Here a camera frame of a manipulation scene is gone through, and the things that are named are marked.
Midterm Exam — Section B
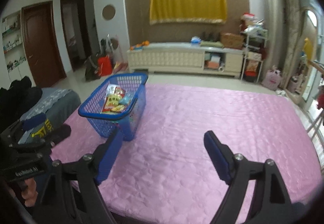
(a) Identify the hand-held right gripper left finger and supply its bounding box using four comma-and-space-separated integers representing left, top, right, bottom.
33, 128, 124, 224

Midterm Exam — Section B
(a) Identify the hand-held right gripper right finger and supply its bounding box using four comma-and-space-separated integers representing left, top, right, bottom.
204, 130, 299, 224

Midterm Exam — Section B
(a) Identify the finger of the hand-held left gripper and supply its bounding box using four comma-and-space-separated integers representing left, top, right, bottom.
21, 112, 47, 131
15, 123, 72, 150

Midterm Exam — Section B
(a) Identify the blue plastic basket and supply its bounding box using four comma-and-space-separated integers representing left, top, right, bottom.
78, 73, 149, 141

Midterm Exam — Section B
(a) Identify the red yellow snack packet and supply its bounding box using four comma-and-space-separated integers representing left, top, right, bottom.
101, 95, 122, 114

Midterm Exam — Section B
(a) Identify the white red snack packet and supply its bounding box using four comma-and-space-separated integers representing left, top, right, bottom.
106, 84, 126, 99

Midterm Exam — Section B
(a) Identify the person's left hand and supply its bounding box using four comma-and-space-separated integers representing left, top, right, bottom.
20, 178, 39, 207

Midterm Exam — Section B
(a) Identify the black fuzzy cloth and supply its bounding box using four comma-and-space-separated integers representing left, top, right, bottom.
0, 76, 43, 133

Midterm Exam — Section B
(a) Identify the black bag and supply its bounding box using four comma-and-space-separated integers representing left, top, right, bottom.
84, 53, 100, 81

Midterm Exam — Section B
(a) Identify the brown wooden door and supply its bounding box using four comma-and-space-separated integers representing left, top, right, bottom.
21, 1, 67, 88

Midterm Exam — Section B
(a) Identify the red paper bag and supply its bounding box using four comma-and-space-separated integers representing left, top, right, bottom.
97, 55, 113, 76

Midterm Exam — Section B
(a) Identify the broom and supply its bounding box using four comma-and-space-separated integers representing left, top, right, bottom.
111, 34, 128, 71

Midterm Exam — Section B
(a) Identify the pink bag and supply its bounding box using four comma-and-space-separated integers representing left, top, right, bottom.
262, 66, 282, 90

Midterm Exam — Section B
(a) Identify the white mop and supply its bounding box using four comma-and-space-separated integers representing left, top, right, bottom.
106, 34, 113, 55

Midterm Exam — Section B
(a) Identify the cream tv cabinet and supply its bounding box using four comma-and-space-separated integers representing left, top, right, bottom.
127, 42, 245, 78

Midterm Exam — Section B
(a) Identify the white metal rack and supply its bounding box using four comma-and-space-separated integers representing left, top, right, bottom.
240, 20, 268, 83

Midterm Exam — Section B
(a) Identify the green cushion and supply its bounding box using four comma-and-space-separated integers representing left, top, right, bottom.
200, 40, 224, 49

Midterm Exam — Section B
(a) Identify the dark red garment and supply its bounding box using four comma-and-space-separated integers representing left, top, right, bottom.
315, 85, 324, 109

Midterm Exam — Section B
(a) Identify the cardboard box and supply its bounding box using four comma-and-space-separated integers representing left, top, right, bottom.
220, 32, 245, 49

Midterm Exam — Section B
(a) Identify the row of dark bottles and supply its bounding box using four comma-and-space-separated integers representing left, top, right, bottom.
201, 32, 221, 40

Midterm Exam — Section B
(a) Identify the standing arched mirror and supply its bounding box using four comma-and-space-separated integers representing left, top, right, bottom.
291, 10, 318, 105

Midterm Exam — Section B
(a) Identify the wooden drying rack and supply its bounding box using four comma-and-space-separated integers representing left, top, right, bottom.
304, 59, 324, 143

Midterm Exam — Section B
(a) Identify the silver standing air conditioner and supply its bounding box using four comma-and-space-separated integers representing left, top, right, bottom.
260, 0, 284, 80

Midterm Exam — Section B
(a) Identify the beige patterned curtain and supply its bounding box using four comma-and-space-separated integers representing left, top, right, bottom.
276, 0, 308, 88

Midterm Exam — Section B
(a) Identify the yellow cloth cover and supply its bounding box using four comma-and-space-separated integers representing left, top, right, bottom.
149, 0, 227, 25

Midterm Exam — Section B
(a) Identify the white wall shelf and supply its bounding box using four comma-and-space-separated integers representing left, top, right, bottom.
2, 10, 27, 74

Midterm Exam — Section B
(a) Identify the brown door frame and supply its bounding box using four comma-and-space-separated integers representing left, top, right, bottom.
60, 0, 92, 71

